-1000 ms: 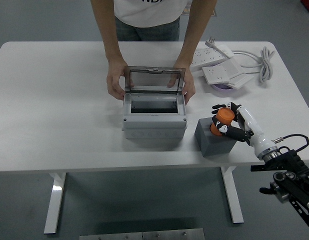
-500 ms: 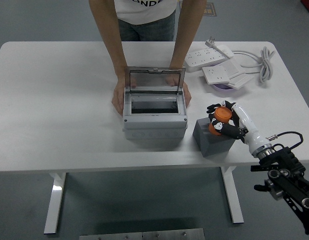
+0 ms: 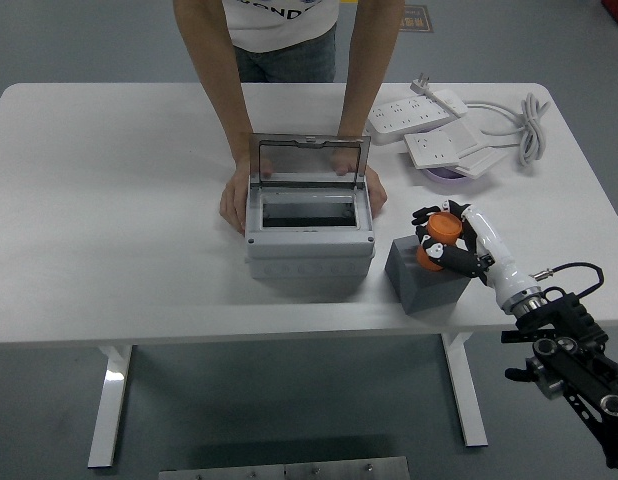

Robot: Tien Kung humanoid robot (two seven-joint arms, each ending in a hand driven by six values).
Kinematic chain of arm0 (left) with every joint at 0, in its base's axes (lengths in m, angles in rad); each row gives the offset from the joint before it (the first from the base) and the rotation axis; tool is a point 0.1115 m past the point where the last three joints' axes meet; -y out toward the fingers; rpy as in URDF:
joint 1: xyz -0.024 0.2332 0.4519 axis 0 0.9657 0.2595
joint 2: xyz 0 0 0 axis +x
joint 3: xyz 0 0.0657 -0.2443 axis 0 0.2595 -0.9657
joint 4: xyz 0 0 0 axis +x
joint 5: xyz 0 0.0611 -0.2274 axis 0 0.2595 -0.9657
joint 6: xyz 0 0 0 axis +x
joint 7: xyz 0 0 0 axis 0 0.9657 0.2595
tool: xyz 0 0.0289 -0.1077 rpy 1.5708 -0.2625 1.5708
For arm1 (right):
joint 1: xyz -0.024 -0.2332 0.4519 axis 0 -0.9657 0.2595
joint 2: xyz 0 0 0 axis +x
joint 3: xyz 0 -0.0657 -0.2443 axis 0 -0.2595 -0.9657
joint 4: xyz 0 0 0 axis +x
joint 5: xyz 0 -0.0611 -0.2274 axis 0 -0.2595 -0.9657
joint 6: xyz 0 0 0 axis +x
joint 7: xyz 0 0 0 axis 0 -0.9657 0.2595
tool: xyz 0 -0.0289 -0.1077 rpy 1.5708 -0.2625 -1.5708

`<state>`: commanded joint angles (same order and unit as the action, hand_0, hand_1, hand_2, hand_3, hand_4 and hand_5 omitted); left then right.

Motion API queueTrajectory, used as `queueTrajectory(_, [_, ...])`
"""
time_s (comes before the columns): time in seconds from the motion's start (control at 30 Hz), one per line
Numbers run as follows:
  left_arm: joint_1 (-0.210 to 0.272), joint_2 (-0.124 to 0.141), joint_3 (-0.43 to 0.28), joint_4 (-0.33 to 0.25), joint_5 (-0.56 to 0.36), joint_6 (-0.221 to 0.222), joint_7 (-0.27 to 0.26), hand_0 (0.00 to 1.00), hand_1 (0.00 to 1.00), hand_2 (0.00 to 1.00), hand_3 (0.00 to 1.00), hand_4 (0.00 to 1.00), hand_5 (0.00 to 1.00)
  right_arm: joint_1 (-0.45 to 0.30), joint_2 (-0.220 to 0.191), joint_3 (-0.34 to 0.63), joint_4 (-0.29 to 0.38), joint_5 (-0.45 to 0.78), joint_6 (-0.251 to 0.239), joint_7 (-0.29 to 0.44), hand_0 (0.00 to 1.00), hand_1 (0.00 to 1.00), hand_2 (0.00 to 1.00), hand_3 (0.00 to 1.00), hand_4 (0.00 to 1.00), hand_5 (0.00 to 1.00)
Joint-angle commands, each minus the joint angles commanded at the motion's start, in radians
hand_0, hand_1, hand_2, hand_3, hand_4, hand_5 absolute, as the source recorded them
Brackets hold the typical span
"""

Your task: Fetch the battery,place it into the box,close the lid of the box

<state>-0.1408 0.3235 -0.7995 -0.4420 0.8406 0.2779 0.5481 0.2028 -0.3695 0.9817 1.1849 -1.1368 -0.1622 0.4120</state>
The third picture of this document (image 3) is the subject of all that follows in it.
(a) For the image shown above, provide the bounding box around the white power plug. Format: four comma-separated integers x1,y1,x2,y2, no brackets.
410,73,438,99

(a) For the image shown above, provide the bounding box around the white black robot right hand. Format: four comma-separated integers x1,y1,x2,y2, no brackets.
411,199,536,307

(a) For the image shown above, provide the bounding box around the brown floor sign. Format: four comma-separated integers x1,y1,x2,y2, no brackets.
398,4,435,35

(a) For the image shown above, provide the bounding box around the person's left hand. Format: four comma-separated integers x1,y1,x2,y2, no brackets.
331,148,389,217

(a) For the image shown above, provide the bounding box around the person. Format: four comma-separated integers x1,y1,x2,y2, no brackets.
221,0,339,84

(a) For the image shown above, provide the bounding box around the grey block with round hole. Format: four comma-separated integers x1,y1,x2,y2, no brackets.
384,236,473,316

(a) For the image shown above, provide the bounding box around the large white power strip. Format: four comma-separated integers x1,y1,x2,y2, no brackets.
366,95,453,146

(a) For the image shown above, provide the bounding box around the grey plastic electrical box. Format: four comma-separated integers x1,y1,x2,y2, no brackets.
243,179,378,281

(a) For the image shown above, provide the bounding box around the purple round bowl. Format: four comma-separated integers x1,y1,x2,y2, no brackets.
422,167,478,189

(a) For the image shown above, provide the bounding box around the white coiled power cord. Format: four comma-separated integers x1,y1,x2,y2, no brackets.
461,92,551,169

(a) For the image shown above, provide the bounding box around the grey metal plate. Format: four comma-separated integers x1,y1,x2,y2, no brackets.
158,455,409,480

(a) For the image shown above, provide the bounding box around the orange cylindrical battery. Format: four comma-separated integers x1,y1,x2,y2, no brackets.
415,211,464,272

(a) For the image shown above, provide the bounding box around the small white socket strip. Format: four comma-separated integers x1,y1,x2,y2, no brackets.
402,122,490,170

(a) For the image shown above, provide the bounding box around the white table leg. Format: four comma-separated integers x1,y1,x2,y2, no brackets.
440,332,489,448
87,344,134,469

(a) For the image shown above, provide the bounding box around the transparent hinged box lid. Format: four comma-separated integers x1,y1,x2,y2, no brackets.
248,132,373,190

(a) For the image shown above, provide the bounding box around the person's right hand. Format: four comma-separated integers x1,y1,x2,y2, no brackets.
219,149,275,236

